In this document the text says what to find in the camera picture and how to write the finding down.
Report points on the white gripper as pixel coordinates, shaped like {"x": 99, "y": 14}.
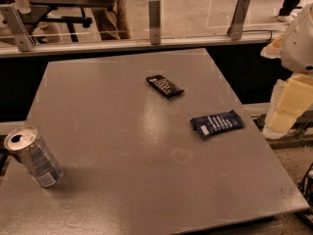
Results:
{"x": 299, "y": 46}

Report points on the silver redbull can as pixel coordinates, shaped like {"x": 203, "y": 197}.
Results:
{"x": 30, "y": 149}

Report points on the person leg white shoe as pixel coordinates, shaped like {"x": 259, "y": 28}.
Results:
{"x": 285, "y": 12}

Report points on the blue snack bar wrapper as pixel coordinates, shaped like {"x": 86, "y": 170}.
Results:
{"x": 208, "y": 126}

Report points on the black snack bar wrapper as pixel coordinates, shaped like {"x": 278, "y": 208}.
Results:
{"x": 165, "y": 87}

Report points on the person in beige pants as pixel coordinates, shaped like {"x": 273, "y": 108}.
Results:
{"x": 112, "y": 23}

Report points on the black desk with stand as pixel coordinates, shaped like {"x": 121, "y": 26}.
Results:
{"x": 69, "y": 12}

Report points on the right metal barrier bracket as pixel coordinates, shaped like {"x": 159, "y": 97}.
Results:
{"x": 235, "y": 29}

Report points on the metal barrier bracket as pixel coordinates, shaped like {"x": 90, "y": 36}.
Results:
{"x": 235, "y": 29}
{"x": 11, "y": 16}
{"x": 154, "y": 20}

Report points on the middle metal barrier bracket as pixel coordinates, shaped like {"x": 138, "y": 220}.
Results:
{"x": 154, "y": 20}

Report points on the left metal barrier bracket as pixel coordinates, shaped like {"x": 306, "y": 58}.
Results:
{"x": 11, "y": 16}

